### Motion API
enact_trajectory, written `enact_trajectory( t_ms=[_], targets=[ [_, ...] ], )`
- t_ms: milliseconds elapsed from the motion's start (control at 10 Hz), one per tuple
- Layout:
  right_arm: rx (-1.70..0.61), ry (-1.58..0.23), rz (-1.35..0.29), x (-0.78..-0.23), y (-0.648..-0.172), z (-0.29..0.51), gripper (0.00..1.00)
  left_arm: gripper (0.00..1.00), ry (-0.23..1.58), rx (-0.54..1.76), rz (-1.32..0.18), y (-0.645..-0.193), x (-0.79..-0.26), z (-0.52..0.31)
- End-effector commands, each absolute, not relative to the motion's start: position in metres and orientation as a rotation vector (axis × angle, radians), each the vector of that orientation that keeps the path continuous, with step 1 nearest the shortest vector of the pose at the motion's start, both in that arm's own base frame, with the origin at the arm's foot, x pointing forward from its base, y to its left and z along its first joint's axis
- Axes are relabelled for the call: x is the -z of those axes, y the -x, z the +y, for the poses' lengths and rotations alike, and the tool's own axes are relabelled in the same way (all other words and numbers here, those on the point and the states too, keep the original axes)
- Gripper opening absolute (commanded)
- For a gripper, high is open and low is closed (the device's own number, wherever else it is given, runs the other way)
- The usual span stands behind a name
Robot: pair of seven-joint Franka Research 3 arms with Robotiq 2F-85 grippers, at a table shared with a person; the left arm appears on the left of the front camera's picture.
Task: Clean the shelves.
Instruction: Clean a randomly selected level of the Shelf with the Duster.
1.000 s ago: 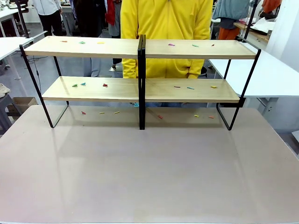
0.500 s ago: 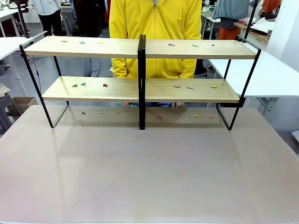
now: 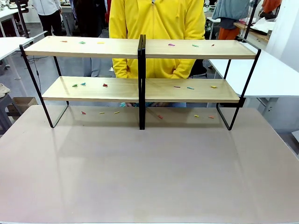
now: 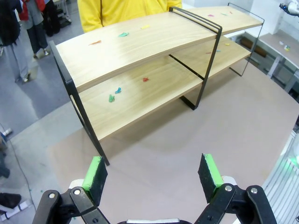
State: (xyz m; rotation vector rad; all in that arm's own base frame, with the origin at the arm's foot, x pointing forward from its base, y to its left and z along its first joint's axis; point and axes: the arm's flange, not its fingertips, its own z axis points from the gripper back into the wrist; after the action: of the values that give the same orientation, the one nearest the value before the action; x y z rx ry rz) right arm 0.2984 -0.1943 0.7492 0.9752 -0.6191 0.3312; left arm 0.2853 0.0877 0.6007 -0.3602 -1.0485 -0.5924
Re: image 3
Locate person's left forearm yellow sleeve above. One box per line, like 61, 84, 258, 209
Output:
171, 58, 197, 79

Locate person's right forearm yellow sleeve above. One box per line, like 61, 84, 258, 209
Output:
112, 58, 131, 79

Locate person in yellow hoodie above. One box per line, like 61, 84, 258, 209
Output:
108, 0, 206, 108

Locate person in red vest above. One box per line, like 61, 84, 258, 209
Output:
104, 0, 110, 25

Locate orange trousers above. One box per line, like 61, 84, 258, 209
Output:
217, 27, 241, 41

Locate person in dark clothes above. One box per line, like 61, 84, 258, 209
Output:
74, 0, 109, 77

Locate grey metal background desk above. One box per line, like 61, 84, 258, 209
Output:
61, 6, 77, 37

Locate large white side table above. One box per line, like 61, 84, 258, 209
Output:
207, 48, 299, 133

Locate cardboard box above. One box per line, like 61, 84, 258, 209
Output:
12, 97, 38, 114

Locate wooden background table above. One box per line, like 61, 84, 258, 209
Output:
233, 21, 276, 44

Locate black stand pole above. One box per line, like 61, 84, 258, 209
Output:
15, 0, 30, 39
242, 0, 259, 43

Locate white paper sheets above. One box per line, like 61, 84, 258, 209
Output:
251, 17, 276, 32

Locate person in white shirt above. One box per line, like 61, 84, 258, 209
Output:
32, 0, 63, 37

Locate beige cloth bundle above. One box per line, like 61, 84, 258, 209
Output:
0, 83, 11, 98

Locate white panel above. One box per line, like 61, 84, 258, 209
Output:
266, 0, 299, 63

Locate white background desk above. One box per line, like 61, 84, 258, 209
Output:
0, 8, 26, 38

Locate wood shelf black metal frame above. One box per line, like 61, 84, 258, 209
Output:
137, 35, 262, 131
19, 34, 147, 130

